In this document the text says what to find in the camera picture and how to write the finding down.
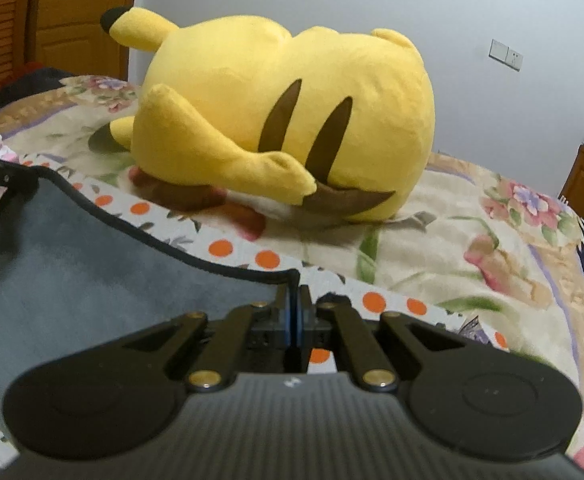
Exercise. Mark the wooden wardrobe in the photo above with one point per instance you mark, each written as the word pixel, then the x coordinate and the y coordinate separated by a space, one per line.
pixel 67 20

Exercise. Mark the yellow plush toy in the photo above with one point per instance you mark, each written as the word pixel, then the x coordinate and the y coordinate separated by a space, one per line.
pixel 282 125

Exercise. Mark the white wall switch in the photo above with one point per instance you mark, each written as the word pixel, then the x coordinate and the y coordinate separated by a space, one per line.
pixel 506 54

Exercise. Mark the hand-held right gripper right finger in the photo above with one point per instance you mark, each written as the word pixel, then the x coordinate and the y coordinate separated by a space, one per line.
pixel 303 320

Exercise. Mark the white cloth with orange dots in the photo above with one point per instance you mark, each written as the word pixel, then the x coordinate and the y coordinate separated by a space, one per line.
pixel 197 232

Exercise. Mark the brown plush toy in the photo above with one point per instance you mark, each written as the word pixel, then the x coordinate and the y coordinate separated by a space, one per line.
pixel 187 195

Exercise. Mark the grey towel with black edging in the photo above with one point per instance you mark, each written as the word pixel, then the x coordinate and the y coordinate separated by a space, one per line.
pixel 87 270

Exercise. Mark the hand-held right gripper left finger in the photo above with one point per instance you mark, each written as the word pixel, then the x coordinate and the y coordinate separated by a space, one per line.
pixel 289 320

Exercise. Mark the floral blanket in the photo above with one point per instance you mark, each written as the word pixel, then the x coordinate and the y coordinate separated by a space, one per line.
pixel 422 260

